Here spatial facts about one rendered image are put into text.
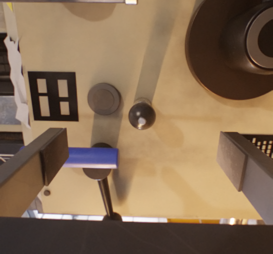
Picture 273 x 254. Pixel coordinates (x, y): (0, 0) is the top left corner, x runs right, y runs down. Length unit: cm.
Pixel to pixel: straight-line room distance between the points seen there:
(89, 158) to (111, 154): 3
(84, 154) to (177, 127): 14
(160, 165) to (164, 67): 15
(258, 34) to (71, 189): 33
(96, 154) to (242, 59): 19
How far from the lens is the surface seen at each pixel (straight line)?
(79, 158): 25
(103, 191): 32
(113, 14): 29
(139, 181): 34
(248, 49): 23
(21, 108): 38
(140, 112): 22
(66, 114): 31
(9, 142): 126
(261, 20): 24
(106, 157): 25
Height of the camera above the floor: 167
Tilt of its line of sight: 1 degrees up
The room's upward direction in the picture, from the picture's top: 89 degrees counter-clockwise
